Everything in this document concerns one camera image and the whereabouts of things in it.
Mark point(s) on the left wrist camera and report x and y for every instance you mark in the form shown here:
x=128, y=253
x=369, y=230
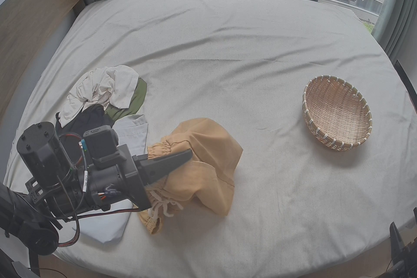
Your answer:
x=101, y=144

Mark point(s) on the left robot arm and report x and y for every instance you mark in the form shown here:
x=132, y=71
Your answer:
x=42, y=153

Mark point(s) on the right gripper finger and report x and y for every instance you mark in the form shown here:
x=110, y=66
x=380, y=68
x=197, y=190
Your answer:
x=415, y=218
x=397, y=247

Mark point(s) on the bed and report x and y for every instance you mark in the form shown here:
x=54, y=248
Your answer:
x=228, y=52

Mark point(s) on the round woven basket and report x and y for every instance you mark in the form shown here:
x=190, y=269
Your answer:
x=337, y=113

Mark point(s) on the white garment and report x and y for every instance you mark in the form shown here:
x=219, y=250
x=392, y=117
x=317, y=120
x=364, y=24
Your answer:
x=104, y=87

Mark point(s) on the mustard yellow shorts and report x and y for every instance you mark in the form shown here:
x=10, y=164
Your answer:
x=208, y=169

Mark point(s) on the black garment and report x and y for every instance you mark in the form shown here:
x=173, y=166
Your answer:
x=86, y=122

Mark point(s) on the pale blue garment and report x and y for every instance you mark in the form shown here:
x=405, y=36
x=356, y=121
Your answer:
x=132, y=136

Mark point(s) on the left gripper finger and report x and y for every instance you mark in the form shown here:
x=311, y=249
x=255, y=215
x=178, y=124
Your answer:
x=163, y=164

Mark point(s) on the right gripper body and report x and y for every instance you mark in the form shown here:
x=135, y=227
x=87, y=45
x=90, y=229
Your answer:
x=411, y=254

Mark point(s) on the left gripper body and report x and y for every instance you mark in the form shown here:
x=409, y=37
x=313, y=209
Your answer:
x=130, y=179

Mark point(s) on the green garment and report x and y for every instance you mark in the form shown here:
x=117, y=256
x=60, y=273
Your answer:
x=136, y=100

